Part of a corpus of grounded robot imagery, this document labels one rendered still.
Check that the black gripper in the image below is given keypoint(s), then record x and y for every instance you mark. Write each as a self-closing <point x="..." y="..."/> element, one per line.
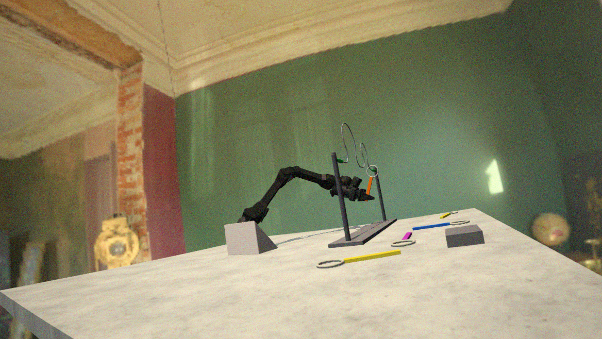
<point x="354" y="193"/>

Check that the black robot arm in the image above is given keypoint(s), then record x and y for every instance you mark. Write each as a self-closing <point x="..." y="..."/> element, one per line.
<point x="259" y="210"/>

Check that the magenta handle with grey loop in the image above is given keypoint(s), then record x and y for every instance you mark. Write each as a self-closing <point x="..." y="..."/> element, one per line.
<point x="406" y="238"/>

